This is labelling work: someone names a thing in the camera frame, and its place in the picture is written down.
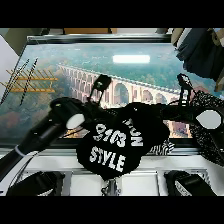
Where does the black white striped clothes hanger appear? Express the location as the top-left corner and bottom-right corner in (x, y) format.
(18, 57), (40, 107)
(0, 58), (31, 106)

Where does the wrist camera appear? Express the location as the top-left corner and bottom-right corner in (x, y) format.
(88, 73), (113, 105)
(176, 72), (195, 108)

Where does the silver frame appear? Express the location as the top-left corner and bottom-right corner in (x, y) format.
(0, 145), (224, 197)

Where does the heap of clothes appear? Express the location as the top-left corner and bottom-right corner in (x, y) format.
(170, 27), (224, 93)

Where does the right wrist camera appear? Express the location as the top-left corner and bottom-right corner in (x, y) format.
(176, 72), (195, 108)

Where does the zebra striped garment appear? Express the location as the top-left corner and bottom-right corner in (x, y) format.
(146, 139), (176, 156)

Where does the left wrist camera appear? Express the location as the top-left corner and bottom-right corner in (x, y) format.
(88, 73), (113, 105)

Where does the black printed T-shirt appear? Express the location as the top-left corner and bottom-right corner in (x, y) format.
(75, 101), (171, 181)

